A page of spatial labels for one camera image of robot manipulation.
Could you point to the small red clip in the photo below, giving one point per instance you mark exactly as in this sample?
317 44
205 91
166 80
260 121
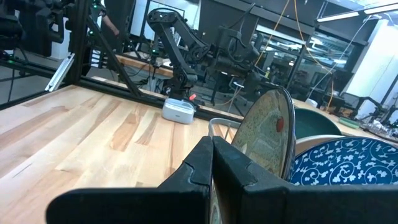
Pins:
192 97

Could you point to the floral green plate dark rim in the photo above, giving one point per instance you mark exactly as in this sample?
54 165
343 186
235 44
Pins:
264 133

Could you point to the white dish brush holder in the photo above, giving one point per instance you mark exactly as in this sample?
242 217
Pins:
178 112

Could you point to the green flat tray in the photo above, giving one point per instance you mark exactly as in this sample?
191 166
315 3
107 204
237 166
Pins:
349 123

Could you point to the cream plate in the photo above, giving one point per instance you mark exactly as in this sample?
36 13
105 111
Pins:
311 141

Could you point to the blue white patterned plate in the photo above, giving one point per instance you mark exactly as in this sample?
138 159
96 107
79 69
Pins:
348 161

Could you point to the silver aluminium rail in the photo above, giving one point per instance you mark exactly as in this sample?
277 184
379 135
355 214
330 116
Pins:
60 73

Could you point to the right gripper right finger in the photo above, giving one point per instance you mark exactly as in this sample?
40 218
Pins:
295 205

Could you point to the black background robot arm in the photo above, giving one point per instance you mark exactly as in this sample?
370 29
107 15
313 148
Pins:
367 102

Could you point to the black equipment block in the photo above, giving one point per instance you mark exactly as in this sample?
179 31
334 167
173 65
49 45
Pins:
37 28

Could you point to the white cup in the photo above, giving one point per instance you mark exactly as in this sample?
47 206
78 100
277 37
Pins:
311 102

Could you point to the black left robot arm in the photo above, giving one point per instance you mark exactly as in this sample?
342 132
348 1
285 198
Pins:
174 46

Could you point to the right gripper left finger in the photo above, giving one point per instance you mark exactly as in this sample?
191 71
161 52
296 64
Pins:
124 207

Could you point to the dark teal plate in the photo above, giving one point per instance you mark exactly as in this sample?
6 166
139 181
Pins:
314 124

